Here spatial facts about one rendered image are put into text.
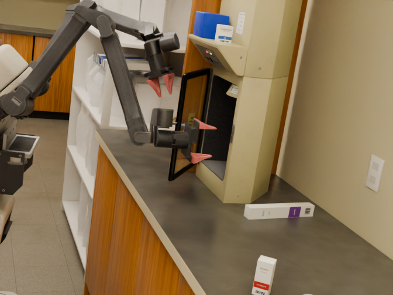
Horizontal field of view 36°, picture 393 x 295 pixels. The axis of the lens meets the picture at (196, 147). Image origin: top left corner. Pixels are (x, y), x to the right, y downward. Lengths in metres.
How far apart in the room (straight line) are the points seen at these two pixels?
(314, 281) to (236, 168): 0.61
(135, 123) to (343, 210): 0.86
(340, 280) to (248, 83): 0.75
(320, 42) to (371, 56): 0.35
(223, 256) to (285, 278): 0.19
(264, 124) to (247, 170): 0.18
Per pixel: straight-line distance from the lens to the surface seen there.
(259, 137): 2.21
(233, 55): 2.10
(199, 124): 1.97
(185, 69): 2.44
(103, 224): 2.94
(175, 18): 3.47
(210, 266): 1.74
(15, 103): 2.02
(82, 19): 2.01
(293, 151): 2.65
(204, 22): 2.25
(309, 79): 2.58
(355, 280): 1.85
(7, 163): 2.22
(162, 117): 1.95
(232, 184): 2.23
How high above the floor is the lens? 1.68
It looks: 14 degrees down
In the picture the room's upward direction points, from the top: 8 degrees clockwise
